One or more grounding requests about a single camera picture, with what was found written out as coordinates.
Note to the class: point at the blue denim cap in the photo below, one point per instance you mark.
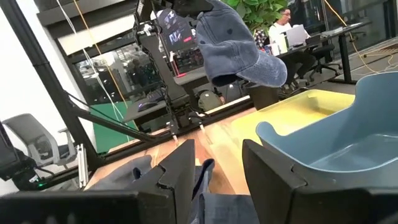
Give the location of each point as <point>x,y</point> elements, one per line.
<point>227,46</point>

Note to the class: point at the lit computer monitor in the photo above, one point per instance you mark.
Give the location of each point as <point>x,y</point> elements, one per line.
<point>177,34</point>

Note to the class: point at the silver laptop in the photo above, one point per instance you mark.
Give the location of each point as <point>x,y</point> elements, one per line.
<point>297,35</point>

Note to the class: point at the black computer mouse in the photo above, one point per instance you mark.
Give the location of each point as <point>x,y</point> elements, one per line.
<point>146,106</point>

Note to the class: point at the person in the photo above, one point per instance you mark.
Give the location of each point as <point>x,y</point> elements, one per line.
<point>278,31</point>

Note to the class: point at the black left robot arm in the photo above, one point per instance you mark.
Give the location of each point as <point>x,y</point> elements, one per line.
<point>161,68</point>

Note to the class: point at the grey office chair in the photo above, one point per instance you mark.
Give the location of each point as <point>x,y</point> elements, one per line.
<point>31,133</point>

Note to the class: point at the yellow plastic bin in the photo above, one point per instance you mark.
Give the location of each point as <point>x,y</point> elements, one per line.
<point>295,112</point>

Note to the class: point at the green backpack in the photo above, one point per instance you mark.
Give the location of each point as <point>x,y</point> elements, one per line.
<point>210,101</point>

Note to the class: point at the green leafy plant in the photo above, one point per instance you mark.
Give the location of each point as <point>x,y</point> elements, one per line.
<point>258,14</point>

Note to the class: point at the light grey cap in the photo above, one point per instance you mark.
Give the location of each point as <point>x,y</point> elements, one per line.
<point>227,208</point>

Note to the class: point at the silver bracket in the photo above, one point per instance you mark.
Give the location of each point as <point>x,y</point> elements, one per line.
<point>82,165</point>

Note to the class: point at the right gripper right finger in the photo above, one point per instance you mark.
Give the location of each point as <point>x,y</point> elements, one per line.
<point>267,186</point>

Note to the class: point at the long dark office desk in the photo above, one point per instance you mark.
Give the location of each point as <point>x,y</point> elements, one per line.
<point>343,53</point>

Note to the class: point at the green panel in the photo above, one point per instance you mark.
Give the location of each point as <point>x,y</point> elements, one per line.
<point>105,133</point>

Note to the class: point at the grey desk top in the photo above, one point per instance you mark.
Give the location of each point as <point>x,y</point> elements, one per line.
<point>155,113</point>
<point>189,77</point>

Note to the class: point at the black office chair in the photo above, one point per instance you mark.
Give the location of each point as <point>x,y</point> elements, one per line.
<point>323,51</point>

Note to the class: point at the teal plastic bin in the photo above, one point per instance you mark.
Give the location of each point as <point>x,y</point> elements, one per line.
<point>357,146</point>

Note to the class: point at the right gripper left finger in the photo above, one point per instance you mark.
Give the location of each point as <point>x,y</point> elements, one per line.
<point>177,174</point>

